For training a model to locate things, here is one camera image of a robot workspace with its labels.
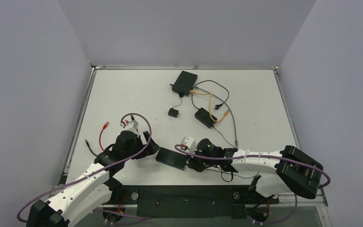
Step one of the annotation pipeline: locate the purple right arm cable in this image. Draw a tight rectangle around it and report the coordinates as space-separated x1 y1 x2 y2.
174 144 331 189

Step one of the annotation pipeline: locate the thin black plug cable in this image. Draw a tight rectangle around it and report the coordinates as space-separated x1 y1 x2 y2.
206 127 260 180

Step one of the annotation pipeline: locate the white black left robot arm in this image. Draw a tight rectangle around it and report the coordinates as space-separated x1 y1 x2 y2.
26 130 156 227

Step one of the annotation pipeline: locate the black adapter mains cord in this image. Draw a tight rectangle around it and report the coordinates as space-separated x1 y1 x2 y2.
190 79 230 111

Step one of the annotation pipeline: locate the black power adapter brick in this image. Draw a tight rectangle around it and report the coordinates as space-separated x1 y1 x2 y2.
194 108 217 129

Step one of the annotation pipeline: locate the small black wall adapter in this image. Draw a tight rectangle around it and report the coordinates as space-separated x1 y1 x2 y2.
168 108 179 118

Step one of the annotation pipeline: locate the black short cable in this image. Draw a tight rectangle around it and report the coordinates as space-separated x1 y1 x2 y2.
85 139 99 157

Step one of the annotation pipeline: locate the red orange ethernet cable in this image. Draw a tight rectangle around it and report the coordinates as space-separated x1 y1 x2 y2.
98 121 111 152

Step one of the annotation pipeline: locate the large black network switch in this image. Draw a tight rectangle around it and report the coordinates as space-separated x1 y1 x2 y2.
172 71 198 97

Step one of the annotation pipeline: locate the small black labelled switch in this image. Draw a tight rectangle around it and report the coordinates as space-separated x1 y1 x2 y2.
156 148 188 170

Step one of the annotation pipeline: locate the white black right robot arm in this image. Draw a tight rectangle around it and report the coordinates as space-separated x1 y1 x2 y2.
176 137 323 202

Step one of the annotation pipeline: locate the black mounting base plate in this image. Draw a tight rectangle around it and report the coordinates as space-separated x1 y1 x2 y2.
102 185 279 219

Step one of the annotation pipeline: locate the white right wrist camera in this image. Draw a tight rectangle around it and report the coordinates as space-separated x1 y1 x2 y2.
181 137 197 154

